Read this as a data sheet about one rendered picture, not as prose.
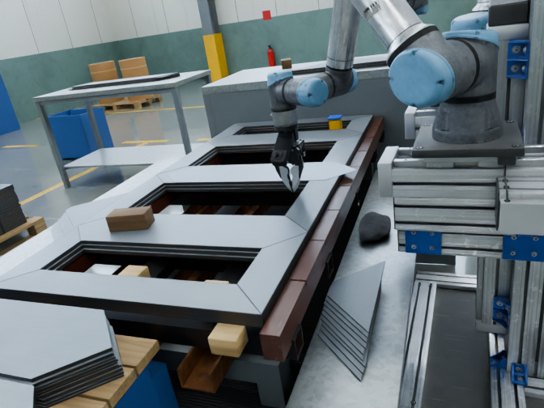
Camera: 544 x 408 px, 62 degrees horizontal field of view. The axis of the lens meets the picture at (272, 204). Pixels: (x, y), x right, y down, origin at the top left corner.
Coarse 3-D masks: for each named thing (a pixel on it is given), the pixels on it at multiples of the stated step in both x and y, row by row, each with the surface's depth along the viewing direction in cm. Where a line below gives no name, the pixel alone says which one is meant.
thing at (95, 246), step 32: (256, 128) 230; (320, 128) 218; (160, 192) 163; (64, 256) 123; (160, 256) 119; (192, 256) 115; (224, 256) 112; (256, 256) 109; (224, 320) 88; (256, 320) 85
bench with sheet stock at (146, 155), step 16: (112, 80) 444; (128, 80) 421; (144, 80) 415; (160, 80) 410; (176, 80) 390; (192, 80) 406; (208, 80) 438; (48, 96) 428; (64, 96) 421; (80, 96) 415; (96, 96) 411; (112, 96) 406; (176, 96) 384; (176, 112) 390; (48, 128) 446; (96, 128) 509; (176, 144) 481; (192, 144) 471; (80, 160) 477; (96, 160) 467; (112, 160) 457; (128, 160) 448; (144, 160) 439; (64, 176) 465
